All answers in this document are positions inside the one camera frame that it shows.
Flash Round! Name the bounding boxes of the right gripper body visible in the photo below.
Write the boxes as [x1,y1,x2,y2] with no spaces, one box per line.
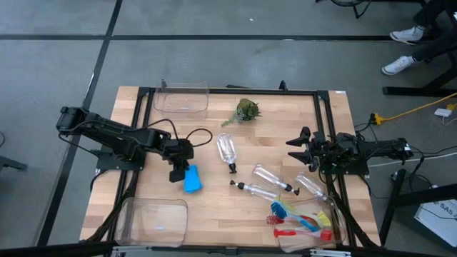
[307,128,328,173]

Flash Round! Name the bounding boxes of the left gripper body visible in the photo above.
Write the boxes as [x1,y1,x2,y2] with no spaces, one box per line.
[162,137,196,184]

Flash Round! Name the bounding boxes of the clear pump dispenser bottle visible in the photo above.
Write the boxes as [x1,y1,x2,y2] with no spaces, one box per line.
[294,171,336,206]
[216,132,238,175]
[252,163,301,196]
[230,179,281,203]

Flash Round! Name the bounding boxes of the blue dish brush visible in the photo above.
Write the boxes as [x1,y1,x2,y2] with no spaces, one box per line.
[270,200,321,233]

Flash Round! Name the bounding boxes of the green yellow dish brush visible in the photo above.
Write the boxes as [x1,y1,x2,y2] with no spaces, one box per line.
[276,198,333,229]

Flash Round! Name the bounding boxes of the red dish brush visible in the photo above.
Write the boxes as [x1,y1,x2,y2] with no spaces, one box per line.
[273,228,333,242]
[266,213,318,226]

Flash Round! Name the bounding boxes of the clear plastic bin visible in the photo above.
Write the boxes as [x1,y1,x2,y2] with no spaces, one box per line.
[114,197,189,248]
[153,80,210,115]
[268,195,346,253]

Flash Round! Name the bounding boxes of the potted green succulent plant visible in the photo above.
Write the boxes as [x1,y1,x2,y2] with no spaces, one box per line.
[221,98,262,128]

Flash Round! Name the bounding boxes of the black stand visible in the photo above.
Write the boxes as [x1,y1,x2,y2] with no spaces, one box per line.
[378,169,457,246]

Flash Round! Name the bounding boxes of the black desk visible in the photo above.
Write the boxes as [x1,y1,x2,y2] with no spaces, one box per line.
[382,46,457,97]

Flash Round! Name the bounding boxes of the black chair base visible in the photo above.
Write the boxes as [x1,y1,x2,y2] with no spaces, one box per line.
[315,0,372,19]

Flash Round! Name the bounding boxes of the white cardboard box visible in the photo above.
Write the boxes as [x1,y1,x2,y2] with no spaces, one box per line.
[413,198,457,248]

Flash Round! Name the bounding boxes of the person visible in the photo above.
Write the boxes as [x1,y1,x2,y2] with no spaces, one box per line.
[381,0,457,76]

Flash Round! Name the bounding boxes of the black crossbar with silver rails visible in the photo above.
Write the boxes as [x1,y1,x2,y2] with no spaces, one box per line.
[0,241,457,257]

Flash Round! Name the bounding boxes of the black stand foot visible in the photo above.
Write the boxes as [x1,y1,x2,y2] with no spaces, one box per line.
[0,155,29,172]

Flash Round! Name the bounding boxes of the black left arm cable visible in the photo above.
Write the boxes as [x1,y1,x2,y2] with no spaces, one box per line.
[144,117,214,149]

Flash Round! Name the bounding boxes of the yellow extension cable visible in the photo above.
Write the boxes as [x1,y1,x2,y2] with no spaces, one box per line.
[370,91,457,126]

